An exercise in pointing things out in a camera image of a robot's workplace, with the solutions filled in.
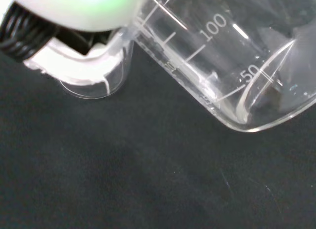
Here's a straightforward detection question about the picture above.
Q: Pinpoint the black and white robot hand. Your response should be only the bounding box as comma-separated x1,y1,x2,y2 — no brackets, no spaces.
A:
0,0,154,87

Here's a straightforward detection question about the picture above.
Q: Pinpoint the clear graduated glass beaker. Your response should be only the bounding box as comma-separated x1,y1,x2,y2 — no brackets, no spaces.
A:
59,26,135,100

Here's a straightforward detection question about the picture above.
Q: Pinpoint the black cloth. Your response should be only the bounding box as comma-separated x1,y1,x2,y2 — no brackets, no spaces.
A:
0,29,316,229

